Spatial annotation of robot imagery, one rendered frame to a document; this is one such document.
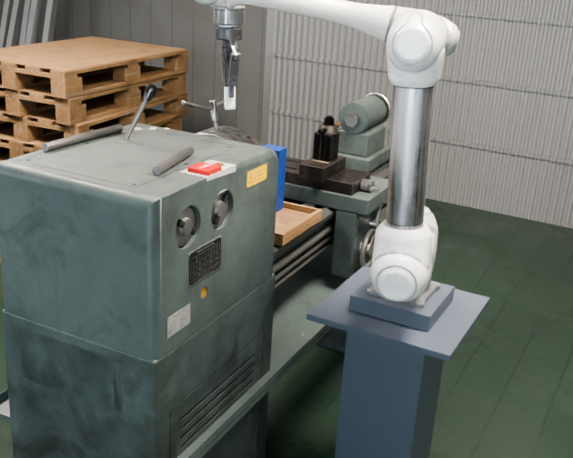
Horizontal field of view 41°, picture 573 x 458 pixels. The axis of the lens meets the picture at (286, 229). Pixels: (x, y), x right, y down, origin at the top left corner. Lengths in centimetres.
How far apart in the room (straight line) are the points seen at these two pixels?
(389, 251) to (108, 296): 74
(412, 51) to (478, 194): 397
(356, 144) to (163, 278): 177
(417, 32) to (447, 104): 386
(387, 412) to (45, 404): 101
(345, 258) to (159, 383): 122
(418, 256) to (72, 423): 99
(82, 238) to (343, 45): 436
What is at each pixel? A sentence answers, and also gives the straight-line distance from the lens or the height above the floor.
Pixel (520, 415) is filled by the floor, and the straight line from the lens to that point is 341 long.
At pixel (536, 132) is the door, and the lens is 562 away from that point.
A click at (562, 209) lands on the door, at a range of 572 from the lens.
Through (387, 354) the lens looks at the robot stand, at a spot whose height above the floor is 64.
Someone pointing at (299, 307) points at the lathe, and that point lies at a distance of 281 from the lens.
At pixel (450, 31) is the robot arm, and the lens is 211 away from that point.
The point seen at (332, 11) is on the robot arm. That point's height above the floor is 161.
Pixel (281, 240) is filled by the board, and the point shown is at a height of 88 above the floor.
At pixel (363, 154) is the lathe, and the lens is 335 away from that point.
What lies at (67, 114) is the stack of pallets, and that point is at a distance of 482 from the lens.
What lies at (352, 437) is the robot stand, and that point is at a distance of 256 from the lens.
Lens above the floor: 179
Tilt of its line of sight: 21 degrees down
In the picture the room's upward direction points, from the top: 4 degrees clockwise
